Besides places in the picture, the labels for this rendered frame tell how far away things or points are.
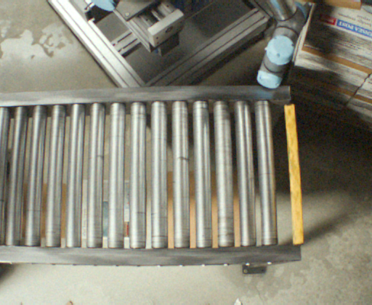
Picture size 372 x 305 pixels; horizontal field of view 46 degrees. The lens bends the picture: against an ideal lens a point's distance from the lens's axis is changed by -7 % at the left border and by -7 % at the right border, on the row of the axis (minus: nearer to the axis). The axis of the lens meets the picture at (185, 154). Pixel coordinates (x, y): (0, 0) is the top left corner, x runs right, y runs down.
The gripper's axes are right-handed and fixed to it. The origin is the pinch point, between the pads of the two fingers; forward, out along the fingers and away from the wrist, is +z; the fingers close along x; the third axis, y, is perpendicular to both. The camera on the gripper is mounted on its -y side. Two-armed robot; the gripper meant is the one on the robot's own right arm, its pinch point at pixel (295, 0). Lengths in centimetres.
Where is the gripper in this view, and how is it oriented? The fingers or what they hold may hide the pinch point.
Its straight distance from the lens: 165.6
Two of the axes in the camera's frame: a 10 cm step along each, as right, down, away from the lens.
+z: 3.4, -9.1, 2.4
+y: -2.9, -3.5, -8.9
